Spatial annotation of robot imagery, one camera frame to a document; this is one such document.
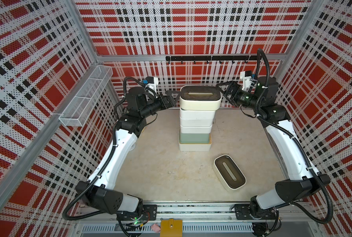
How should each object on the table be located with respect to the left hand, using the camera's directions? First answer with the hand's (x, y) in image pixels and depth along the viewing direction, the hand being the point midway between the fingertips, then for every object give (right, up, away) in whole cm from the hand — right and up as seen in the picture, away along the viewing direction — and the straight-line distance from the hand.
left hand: (177, 95), depth 66 cm
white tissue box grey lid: (+9, -8, +4) cm, 13 cm away
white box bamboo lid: (+10, -12, +12) cm, 20 cm away
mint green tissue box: (+9, -22, +25) cm, 35 cm away
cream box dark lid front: (+28, -41, +17) cm, 52 cm away
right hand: (+19, +2, -1) cm, 19 cm away
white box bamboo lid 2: (+9, -16, +15) cm, 24 cm away
